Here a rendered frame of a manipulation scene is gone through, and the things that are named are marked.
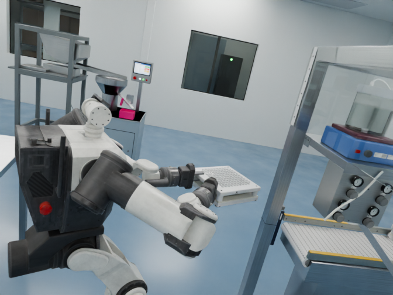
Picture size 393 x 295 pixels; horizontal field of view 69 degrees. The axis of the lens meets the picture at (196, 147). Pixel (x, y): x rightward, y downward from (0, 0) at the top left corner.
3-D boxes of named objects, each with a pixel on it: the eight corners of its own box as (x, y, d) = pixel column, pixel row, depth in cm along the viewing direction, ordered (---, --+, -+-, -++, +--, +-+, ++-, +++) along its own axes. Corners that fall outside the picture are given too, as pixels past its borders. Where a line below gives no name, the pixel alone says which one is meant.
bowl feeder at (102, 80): (88, 109, 323) (91, 76, 312) (97, 103, 357) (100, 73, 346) (131, 117, 328) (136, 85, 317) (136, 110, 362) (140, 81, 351)
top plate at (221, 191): (227, 168, 152) (228, 165, 151) (259, 191, 133) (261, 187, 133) (189, 171, 138) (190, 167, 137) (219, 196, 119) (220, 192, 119)
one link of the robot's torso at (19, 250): (9, 288, 89) (9, 242, 84) (7, 261, 99) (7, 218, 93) (99, 266, 105) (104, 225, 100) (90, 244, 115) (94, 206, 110)
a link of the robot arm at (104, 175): (116, 218, 69) (69, 188, 69) (120, 220, 77) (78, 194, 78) (143, 177, 73) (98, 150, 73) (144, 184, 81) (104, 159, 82)
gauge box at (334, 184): (324, 219, 105) (344, 170, 98) (312, 204, 115) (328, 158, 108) (378, 226, 108) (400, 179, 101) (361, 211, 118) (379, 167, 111)
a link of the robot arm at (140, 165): (159, 185, 124) (138, 173, 131) (162, 167, 121) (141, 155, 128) (148, 189, 119) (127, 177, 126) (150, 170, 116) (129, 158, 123)
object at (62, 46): (-14, 150, 346) (-18, 17, 299) (31, 127, 446) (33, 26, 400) (106, 169, 361) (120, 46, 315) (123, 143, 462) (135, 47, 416)
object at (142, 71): (126, 112, 348) (133, 59, 329) (127, 110, 358) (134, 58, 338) (145, 115, 350) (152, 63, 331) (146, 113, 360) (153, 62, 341)
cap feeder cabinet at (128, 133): (77, 175, 331) (82, 112, 308) (92, 157, 385) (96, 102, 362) (131, 184, 338) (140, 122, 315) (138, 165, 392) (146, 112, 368)
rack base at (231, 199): (225, 177, 153) (226, 173, 153) (257, 200, 135) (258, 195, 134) (187, 181, 139) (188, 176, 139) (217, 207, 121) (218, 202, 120)
